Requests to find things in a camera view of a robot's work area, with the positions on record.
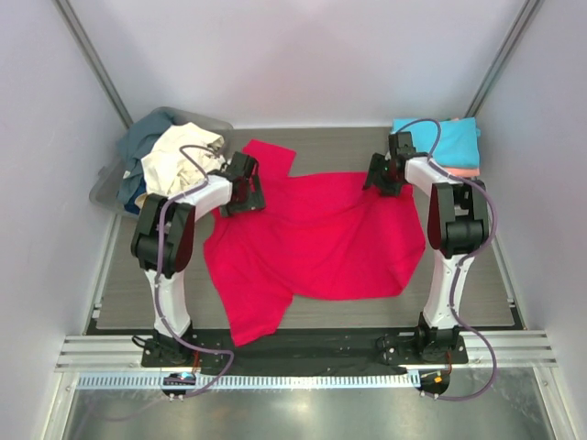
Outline red pink t shirt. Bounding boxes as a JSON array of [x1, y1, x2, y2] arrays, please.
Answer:
[[204, 140, 426, 347]]

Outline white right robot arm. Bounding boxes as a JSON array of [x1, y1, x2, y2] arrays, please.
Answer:
[[363, 132, 490, 365]]

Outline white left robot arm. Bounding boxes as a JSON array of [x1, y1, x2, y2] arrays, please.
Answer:
[[130, 152, 266, 367]]

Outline folded salmon t shirt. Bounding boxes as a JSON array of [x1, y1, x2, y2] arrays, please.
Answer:
[[446, 167, 481, 179]]

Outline folded turquoise t shirt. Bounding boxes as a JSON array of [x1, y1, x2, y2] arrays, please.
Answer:
[[392, 117, 481, 169]]

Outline cream white t shirt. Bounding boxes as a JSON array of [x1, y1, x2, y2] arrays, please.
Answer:
[[141, 123, 226, 197]]

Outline grey-blue t shirt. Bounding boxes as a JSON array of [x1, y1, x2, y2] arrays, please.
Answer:
[[116, 109, 174, 204]]

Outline dark blue t shirt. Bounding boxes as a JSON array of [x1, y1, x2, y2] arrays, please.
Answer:
[[124, 180, 147, 215]]

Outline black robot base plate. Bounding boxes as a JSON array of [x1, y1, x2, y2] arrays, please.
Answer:
[[131, 327, 469, 377]]

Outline right corner aluminium post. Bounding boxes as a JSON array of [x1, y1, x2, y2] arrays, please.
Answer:
[[464, 0, 544, 117]]

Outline corner aluminium post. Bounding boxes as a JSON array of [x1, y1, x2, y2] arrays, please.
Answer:
[[52, 0, 133, 128], [464, 0, 544, 117]]

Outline left corner aluminium post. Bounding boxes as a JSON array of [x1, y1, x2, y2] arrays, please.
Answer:
[[52, 0, 133, 128]]

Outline slotted cable duct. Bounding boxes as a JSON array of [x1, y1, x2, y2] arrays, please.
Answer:
[[77, 371, 420, 391]]

